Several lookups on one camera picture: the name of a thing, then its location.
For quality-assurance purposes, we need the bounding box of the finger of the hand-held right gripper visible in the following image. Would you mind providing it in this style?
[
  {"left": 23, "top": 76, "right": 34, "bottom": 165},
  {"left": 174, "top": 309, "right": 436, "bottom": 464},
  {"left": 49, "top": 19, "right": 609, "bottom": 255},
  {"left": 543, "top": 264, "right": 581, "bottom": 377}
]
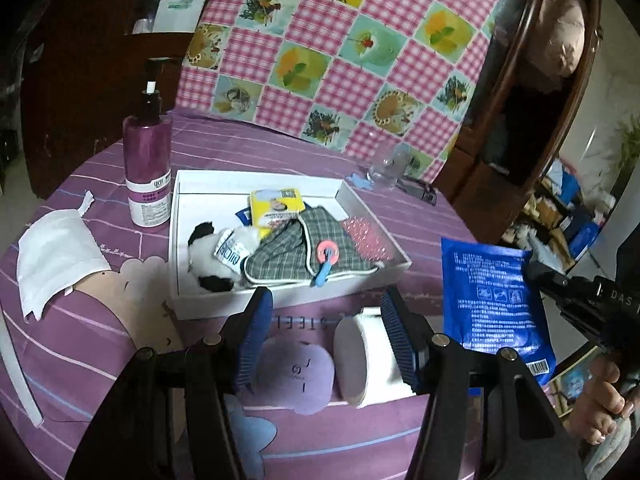
[{"left": 522, "top": 257, "right": 577, "bottom": 307}]

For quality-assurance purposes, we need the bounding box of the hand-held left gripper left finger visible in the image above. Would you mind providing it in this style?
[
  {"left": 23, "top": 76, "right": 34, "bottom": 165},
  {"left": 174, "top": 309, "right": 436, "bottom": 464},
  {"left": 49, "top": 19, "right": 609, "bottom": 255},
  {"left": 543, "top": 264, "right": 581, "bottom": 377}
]
[{"left": 65, "top": 286, "right": 275, "bottom": 480}]

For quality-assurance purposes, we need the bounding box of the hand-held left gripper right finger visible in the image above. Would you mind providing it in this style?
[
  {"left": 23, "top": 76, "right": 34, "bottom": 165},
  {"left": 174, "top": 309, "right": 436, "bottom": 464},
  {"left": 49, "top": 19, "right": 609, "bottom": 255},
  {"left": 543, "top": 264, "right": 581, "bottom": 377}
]
[{"left": 380, "top": 286, "right": 586, "bottom": 480}]

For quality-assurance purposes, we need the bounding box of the white cup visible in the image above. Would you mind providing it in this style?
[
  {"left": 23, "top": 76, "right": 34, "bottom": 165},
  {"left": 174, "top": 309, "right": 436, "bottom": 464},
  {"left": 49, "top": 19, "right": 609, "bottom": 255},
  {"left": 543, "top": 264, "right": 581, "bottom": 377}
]
[{"left": 332, "top": 307, "right": 418, "bottom": 409}]

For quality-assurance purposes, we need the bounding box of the purple plush toy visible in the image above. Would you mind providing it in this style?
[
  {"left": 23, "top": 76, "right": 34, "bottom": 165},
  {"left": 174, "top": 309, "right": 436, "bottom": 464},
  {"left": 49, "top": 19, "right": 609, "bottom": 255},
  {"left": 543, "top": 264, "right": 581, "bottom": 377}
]
[{"left": 247, "top": 338, "right": 336, "bottom": 416}]

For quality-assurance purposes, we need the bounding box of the blue printed plastic packet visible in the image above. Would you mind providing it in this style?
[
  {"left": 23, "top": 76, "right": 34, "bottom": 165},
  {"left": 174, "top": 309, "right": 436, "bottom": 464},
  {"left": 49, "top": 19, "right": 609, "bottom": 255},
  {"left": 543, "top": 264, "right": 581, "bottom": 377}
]
[{"left": 440, "top": 237, "right": 558, "bottom": 378}]

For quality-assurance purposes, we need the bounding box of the small white blue tube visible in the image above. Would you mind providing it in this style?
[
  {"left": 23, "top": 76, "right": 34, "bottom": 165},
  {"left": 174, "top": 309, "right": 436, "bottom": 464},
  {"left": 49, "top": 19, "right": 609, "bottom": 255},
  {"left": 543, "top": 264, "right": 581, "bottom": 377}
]
[{"left": 214, "top": 228, "right": 261, "bottom": 273}]

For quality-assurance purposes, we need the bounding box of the black white panda plush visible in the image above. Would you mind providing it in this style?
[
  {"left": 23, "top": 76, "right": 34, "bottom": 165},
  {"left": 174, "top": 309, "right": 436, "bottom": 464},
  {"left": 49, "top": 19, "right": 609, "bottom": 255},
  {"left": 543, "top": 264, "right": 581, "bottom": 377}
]
[{"left": 187, "top": 222, "right": 263, "bottom": 292}]

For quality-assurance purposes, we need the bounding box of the grey plaid cloth pouch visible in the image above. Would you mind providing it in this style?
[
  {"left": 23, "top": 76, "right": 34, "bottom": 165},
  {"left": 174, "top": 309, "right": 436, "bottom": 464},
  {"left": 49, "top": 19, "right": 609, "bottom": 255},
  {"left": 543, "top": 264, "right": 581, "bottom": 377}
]
[{"left": 242, "top": 206, "right": 386, "bottom": 288}]

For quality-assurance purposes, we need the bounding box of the pink ring blue clip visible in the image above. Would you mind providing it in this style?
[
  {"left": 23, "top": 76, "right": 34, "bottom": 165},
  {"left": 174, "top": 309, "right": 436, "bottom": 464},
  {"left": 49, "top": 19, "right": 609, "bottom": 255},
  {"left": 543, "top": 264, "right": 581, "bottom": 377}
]
[{"left": 310, "top": 239, "right": 341, "bottom": 288}]

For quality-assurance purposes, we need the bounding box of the yellow printed packet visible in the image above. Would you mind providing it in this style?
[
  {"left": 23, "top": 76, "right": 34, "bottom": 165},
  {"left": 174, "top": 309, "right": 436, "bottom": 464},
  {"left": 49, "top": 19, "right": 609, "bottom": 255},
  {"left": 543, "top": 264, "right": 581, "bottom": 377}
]
[{"left": 249, "top": 187, "right": 307, "bottom": 228}]

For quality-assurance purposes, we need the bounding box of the white cardboard box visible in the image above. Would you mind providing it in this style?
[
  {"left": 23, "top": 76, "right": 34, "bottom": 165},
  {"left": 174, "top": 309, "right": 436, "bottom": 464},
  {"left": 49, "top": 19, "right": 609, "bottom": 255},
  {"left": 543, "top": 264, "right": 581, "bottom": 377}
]
[{"left": 165, "top": 169, "right": 413, "bottom": 321}]

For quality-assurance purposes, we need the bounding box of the person's right hand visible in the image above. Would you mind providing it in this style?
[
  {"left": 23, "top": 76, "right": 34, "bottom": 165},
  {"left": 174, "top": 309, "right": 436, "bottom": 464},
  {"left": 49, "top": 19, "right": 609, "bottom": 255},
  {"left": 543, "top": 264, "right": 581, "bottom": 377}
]
[{"left": 570, "top": 355, "right": 640, "bottom": 445}]

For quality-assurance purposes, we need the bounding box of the shelf of assorted goods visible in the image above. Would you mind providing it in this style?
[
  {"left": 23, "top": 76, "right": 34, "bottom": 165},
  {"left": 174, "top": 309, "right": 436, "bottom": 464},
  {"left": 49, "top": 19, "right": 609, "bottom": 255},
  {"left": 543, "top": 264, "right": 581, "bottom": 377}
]
[{"left": 505, "top": 157, "right": 621, "bottom": 281}]

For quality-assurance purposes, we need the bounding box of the small printed packet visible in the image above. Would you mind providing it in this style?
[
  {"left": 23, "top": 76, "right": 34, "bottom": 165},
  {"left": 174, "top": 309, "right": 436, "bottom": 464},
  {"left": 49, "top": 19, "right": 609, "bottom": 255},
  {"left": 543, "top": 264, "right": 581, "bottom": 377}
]
[{"left": 547, "top": 360, "right": 596, "bottom": 417}]

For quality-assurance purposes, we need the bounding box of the small black device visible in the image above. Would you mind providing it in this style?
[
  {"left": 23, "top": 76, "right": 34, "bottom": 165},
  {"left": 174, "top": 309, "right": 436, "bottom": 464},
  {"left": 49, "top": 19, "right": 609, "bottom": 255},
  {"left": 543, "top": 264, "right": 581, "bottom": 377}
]
[{"left": 397, "top": 176, "right": 438, "bottom": 206}]

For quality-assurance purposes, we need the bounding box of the green plant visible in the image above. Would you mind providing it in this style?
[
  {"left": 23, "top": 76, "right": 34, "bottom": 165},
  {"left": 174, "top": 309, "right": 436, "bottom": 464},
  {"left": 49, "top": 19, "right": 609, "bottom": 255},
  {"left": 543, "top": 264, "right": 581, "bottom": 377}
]
[{"left": 619, "top": 114, "right": 640, "bottom": 173}]

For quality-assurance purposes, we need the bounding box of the clear glass cup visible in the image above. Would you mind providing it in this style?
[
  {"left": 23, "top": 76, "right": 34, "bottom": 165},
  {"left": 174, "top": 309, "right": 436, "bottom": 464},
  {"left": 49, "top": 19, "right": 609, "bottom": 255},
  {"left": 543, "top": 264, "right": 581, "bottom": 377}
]
[{"left": 367, "top": 130, "right": 413, "bottom": 191}]

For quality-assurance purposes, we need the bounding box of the purple pump bottle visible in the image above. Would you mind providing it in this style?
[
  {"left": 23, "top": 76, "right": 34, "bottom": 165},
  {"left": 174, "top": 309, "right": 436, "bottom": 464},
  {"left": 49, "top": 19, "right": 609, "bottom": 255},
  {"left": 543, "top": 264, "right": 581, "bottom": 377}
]
[{"left": 122, "top": 59, "right": 173, "bottom": 229}]

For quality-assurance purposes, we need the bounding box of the dark wooden chair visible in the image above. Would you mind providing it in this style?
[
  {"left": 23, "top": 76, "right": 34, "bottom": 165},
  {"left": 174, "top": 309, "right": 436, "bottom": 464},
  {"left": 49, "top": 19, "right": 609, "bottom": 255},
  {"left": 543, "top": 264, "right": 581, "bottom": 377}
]
[{"left": 440, "top": 0, "right": 606, "bottom": 233}]

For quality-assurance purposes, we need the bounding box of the white face mask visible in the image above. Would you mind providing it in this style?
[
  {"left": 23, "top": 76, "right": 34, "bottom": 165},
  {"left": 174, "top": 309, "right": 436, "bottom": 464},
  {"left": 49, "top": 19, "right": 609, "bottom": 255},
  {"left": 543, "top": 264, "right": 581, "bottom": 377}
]
[{"left": 17, "top": 191, "right": 112, "bottom": 322}]

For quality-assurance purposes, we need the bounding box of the white flat strip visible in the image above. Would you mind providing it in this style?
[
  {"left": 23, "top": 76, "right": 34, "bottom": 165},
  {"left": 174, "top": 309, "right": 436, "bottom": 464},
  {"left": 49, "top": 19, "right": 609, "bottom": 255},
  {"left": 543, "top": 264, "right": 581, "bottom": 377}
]
[{"left": 0, "top": 307, "right": 45, "bottom": 428}]

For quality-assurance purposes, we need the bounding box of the pink plush cushion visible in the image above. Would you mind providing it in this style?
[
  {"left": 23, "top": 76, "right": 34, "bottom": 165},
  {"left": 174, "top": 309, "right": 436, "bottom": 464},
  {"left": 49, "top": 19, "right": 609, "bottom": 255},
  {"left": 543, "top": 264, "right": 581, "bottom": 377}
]
[{"left": 525, "top": 0, "right": 586, "bottom": 78}]

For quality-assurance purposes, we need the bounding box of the pink checked fruit-print cloth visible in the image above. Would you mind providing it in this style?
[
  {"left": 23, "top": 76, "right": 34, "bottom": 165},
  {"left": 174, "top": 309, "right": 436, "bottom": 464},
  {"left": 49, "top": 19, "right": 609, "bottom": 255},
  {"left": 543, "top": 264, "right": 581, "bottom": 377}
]
[{"left": 177, "top": 0, "right": 503, "bottom": 183}]

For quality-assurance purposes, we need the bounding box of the dark wooden cabinet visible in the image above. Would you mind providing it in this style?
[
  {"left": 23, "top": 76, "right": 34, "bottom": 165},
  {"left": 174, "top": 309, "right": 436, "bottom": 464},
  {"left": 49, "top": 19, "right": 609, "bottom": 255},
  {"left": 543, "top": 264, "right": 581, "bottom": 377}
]
[{"left": 20, "top": 0, "right": 221, "bottom": 198}]

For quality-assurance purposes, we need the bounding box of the white carton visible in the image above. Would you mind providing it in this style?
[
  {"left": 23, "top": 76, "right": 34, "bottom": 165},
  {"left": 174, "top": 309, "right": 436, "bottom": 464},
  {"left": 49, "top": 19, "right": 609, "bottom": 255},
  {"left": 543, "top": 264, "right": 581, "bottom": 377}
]
[{"left": 152, "top": 0, "right": 208, "bottom": 33}]

